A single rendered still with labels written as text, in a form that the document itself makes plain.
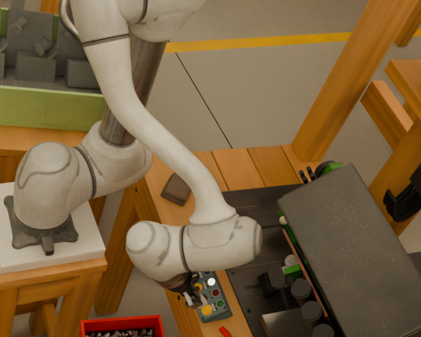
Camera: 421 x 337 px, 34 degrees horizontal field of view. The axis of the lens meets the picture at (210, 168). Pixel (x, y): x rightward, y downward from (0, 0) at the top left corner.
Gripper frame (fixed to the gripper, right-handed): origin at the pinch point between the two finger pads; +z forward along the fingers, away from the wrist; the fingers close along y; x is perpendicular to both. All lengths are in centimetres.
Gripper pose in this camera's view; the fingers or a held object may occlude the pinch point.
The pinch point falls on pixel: (198, 300)
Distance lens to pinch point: 180.6
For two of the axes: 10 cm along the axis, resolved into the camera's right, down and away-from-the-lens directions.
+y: 3.4, 7.5, -5.6
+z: 2.8, 4.9, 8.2
